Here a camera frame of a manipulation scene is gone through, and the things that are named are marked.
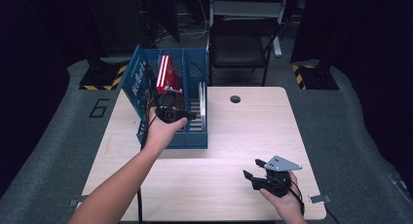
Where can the blue monster picture book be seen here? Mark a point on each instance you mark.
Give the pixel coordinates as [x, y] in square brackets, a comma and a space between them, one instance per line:
[138, 84]

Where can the white caterpillar picture book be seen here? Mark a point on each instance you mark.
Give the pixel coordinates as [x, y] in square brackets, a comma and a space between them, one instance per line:
[202, 104]

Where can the black metal truss stand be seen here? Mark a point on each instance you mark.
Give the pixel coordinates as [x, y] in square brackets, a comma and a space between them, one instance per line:
[152, 22]

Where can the black yellow-striped stand base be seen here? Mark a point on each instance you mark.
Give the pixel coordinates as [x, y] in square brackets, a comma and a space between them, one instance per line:
[100, 78]
[318, 78]

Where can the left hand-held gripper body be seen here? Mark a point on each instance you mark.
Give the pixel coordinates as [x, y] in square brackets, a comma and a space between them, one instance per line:
[168, 108]

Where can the black folding chair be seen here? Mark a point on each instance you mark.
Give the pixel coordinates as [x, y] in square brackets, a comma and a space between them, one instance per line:
[238, 50]

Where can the grey tape piece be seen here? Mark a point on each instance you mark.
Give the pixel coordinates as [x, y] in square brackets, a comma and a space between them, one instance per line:
[319, 199]
[78, 202]

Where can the person's left hand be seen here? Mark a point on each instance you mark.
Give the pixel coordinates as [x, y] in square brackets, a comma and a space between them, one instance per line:
[160, 133]

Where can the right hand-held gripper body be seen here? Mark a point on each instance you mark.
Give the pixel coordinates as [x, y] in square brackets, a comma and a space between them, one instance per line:
[276, 180]

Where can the person's right hand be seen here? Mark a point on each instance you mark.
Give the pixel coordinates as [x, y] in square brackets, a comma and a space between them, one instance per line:
[285, 204]

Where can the red picture book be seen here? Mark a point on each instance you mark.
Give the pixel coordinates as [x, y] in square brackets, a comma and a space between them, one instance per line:
[170, 78]
[160, 73]

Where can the blue plastic file rack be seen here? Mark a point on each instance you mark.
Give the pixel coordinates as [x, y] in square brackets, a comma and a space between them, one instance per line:
[195, 136]

